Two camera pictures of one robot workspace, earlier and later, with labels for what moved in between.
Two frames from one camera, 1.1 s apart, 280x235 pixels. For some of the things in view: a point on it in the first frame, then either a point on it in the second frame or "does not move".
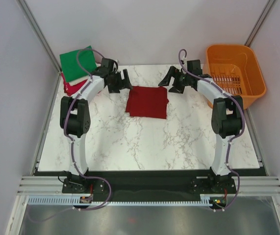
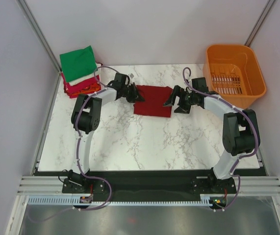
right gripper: x=173 y=72 to x=183 y=108
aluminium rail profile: x=53 y=185 does not move
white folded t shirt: x=76 y=82 does not move
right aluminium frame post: x=259 y=23 does not move
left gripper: x=123 y=84 to x=136 y=96
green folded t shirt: x=72 y=69 does not move
